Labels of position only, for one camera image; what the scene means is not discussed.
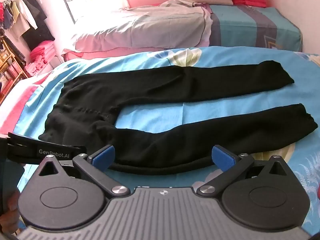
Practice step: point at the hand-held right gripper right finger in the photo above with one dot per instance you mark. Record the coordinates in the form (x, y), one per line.
(221, 158)

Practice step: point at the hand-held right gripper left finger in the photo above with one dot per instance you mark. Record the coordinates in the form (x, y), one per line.
(104, 156)

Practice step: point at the black pants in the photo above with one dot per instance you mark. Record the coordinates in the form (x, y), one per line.
(160, 120)

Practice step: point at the blue floral bed sheet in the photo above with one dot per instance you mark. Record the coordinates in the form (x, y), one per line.
(215, 110)

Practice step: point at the stack of pink towels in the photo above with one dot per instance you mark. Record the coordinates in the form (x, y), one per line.
(41, 57)

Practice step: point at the wooden shelf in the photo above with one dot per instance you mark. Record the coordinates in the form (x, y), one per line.
(11, 65)

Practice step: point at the grey pillow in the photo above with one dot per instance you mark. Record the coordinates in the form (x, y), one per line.
(140, 27)

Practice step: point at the striped blue bed sheet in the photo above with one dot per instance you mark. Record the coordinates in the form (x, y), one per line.
(252, 27)

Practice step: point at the hanging clothes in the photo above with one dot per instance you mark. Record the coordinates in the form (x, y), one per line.
(22, 17)

